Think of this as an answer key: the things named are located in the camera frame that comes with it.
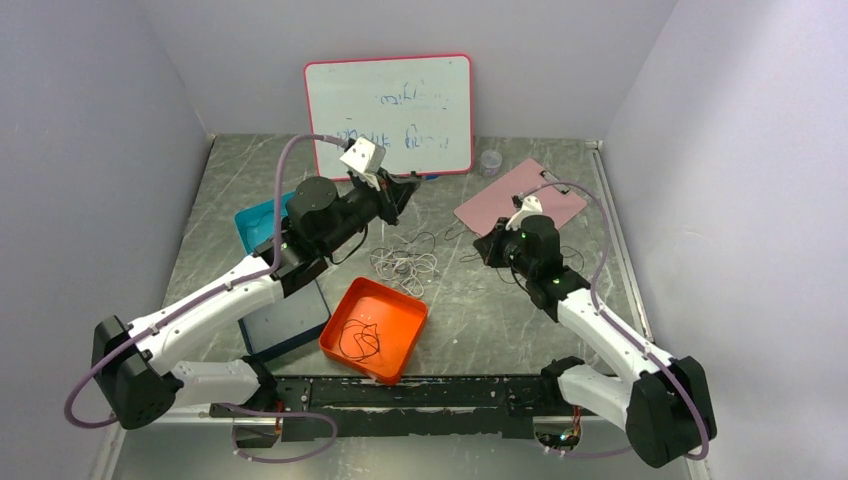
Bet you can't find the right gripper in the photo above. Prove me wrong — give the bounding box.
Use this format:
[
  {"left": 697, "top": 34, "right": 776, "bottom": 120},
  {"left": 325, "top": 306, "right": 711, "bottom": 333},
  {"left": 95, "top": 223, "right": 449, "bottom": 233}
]
[{"left": 474, "top": 217, "right": 536, "bottom": 280}]

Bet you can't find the brown thin cable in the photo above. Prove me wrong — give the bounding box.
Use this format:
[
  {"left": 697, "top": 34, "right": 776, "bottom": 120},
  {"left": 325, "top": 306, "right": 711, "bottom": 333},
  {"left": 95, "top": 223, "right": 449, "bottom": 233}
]
[
  {"left": 397, "top": 222, "right": 587, "bottom": 286},
  {"left": 337, "top": 319, "right": 384, "bottom": 363}
]

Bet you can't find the white thin cable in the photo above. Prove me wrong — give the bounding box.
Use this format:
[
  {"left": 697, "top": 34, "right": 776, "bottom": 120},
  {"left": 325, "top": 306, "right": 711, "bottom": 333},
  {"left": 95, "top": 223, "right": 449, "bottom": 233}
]
[{"left": 369, "top": 245, "right": 443, "bottom": 299}]

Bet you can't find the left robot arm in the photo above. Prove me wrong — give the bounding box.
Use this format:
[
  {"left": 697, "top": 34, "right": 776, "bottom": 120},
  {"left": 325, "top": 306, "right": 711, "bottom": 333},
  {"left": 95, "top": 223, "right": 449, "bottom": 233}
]
[{"left": 92, "top": 169, "right": 422, "bottom": 430}]

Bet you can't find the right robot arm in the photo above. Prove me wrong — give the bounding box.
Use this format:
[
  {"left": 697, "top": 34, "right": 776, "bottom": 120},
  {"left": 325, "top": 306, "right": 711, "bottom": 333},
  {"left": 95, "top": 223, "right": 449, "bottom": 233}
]
[{"left": 473, "top": 215, "right": 717, "bottom": 468}]

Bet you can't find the pink clipboard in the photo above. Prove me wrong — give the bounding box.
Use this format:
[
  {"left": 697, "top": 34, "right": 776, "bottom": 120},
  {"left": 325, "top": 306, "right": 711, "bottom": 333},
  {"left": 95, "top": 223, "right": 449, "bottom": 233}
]
[{"left": 453, "top": 157, "right": 588, "bottom": 237}]

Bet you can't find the red-framed whiteboard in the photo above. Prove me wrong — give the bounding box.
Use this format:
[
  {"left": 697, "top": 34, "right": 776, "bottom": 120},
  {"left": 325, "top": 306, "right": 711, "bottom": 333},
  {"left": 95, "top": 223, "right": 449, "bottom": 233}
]
[{"left": 303, "top": 54, "right": 474, "bottom": 175}]

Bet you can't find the clear jar of paperclips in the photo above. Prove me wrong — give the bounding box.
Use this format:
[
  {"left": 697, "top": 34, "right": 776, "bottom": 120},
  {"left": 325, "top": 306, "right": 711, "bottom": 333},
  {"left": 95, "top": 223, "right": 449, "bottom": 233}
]
[{"left": 479, "top": 150, "right": 503, "bottom": 178}]

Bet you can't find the orange square tray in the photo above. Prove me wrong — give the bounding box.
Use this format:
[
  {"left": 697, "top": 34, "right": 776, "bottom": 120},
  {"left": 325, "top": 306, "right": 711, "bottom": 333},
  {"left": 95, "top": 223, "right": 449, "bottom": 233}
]
[{"left": 319, "top": 277, "right": 428, "bottom": 385}]

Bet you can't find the teal square tray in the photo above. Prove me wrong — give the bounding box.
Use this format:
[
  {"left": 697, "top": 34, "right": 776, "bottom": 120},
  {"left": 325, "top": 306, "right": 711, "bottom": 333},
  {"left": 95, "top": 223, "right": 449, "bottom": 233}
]
[{"left": 233, "top": 191, "right": 295, "bottom": 255}]

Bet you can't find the dark blue square tray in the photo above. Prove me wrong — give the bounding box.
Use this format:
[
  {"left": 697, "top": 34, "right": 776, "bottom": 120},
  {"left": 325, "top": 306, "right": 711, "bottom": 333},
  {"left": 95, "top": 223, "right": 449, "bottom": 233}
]
[{"left": 239, "top": 281, "right": 331, "bottom": 361}]

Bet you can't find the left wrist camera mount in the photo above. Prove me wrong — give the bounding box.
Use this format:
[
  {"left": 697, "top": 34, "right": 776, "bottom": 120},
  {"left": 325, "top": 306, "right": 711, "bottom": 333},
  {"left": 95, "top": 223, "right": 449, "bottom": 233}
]
[{"left": 340, "top": 137, "right": 386, "bottom": 191}]

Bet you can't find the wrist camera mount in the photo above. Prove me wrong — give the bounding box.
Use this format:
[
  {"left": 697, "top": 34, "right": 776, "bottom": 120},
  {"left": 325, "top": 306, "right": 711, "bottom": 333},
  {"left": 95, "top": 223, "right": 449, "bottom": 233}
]
[
  {"left": 506, "top": 195, "right": 543, "bottom": 231},
  {"left": 340, "top": 137, "right": 386, "bottom": 191}
]

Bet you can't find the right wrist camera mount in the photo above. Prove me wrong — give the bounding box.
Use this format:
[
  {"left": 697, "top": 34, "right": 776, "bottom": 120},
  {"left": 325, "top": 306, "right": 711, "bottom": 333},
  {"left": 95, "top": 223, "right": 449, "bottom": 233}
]
[{"left": 506, "top": 195, "right": 543, "bottom": 231}]

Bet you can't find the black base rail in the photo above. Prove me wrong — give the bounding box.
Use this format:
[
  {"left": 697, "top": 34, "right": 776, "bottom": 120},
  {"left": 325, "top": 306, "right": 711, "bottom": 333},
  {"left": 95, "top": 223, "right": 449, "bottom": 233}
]
[{"left": 209, "top": 374, "right": 604, "bottom": 444}]

